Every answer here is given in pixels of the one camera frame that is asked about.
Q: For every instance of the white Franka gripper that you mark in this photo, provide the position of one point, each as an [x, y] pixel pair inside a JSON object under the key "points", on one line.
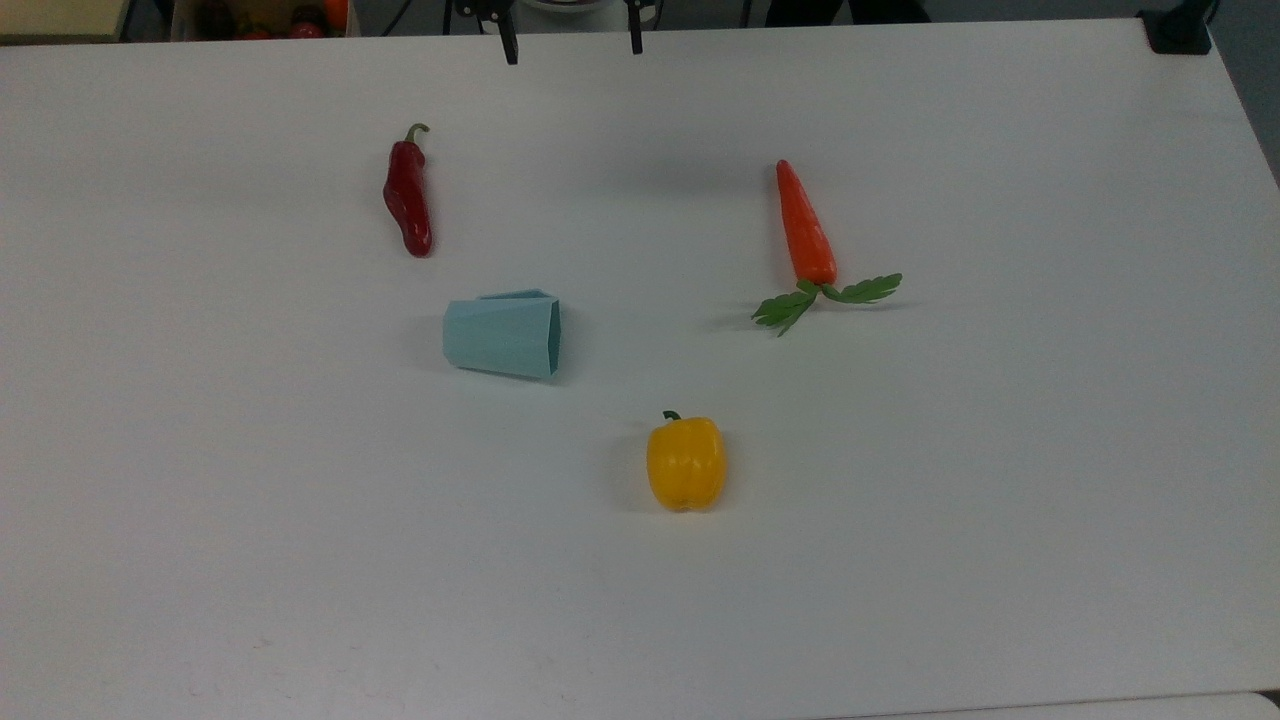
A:
{"points": [[565, 4]]}

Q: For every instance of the light blue faceted mug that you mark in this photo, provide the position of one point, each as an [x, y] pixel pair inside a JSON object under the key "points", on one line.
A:
{"points": [[500, 337]]}

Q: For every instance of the red chili pepper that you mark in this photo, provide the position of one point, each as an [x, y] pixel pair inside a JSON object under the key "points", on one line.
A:
{"points": [[408, 200]]}

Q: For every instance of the black chair base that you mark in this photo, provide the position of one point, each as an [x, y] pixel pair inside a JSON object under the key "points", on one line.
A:
{"points": [[845, 10]]}

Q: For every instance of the orange carrot with green leaves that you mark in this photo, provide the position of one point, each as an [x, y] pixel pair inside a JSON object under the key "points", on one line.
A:
{"points": [[805, 235]]}

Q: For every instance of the box of toy fruit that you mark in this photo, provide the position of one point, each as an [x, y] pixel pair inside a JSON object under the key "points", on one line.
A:
{"points": [[262, 18]]}

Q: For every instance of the yellow bell pepper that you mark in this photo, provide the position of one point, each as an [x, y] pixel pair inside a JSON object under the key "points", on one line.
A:
{"points": [[686, 463]]}

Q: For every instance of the beige cardboard box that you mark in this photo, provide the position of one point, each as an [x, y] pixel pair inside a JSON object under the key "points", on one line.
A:
{"points": [[60, 18]]}

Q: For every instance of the black table clamp mount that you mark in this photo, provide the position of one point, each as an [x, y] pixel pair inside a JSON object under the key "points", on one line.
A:
{"points": [[1178, 28]]}

